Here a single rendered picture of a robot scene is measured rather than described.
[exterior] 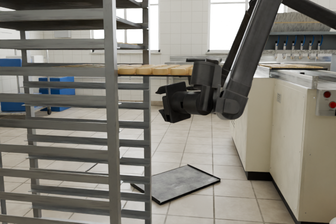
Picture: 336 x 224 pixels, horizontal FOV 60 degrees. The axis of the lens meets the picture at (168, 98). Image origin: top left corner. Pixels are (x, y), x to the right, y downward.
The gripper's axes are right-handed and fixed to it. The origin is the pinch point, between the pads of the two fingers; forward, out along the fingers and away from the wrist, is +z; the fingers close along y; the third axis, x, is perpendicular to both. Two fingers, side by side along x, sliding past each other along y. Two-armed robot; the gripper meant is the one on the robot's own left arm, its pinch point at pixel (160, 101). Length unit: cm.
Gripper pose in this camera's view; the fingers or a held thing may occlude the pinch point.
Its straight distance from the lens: 84.8
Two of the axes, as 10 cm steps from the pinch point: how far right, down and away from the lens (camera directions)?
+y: 1.7, 9.8, 1.3
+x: 8.1, -2.1, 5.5
